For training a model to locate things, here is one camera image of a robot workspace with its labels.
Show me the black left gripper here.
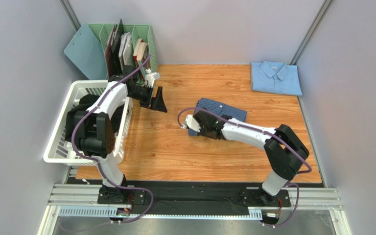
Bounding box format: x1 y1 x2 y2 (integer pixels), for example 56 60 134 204
128 85 167 113

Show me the blue checked long sleeve shirt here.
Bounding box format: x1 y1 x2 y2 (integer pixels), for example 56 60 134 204
195 98 247 121

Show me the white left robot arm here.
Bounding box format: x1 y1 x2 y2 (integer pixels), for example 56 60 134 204
70 66 167 202

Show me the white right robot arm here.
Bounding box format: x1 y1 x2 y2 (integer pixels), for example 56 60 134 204
184 109 309 203

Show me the red spine book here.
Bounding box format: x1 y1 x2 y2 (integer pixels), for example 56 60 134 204
133 38 148 68

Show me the white paper folder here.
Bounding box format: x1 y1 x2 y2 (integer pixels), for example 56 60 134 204
118 32 135 71

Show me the dark brown folder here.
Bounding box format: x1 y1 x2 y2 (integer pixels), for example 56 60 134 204
104 19 124 78

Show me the black shirt in basket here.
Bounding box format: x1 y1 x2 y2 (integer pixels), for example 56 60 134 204
65 94 124 142

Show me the green plastic file rack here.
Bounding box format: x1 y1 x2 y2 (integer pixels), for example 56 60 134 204
88 23 158 72

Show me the folded light blue shirt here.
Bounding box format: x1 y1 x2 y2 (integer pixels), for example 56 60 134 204
251 61 303 96

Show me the light blue clipboard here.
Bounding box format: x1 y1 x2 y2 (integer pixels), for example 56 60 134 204
64 23 107 80

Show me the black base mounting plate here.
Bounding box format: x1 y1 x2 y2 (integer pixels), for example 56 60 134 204
90 180 292 216

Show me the white plastic laundry basket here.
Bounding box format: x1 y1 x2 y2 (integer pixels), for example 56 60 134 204
43 80 134 166

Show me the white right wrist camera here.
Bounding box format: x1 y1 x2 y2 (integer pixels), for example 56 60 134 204
181 115 201 133

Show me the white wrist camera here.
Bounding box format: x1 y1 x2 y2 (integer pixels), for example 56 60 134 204
181 115 201 133
145 69 161 88

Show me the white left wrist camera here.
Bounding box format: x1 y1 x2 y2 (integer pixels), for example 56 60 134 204
145 69 161 88

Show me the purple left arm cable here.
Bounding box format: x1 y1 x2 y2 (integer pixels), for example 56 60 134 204
70 53 154 226

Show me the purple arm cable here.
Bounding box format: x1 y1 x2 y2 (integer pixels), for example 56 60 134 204
70 53 154 226
177 107 313 228

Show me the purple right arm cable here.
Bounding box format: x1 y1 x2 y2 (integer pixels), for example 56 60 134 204
177 107 313 228

